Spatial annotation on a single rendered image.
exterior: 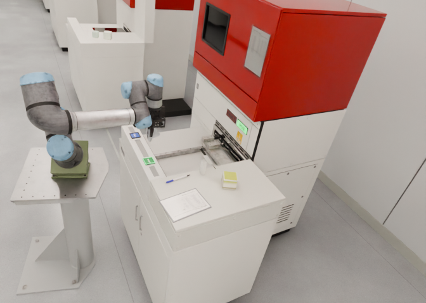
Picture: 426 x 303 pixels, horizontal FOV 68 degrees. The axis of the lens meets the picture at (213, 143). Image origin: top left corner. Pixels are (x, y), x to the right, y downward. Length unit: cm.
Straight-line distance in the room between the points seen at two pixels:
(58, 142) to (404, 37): 253
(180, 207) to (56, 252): 122
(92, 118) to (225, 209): 73
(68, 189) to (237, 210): 89
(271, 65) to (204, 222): 82
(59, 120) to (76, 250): 123
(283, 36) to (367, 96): 166
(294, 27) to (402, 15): 149
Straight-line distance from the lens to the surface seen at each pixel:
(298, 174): 234
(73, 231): 221
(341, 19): 184
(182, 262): 165
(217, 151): 206
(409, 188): 308
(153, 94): 153
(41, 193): 186
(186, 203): 155
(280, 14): 157
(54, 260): 259
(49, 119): 130
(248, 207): 160
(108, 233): 269
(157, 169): 173
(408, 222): 318
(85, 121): 134
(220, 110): 215
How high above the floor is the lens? 207
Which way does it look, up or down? 34 degrees down
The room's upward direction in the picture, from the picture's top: 10 degrees clockwise
